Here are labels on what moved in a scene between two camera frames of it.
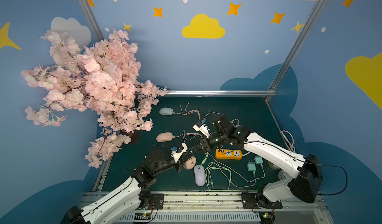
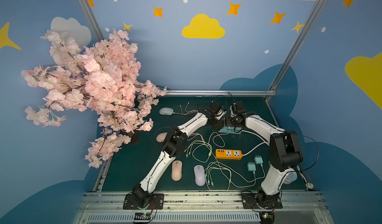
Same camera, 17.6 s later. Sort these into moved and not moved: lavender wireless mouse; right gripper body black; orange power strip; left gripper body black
Moved: right gripper body black; left gripper body black
Not moved: orange power strip; lavender wireless mouse
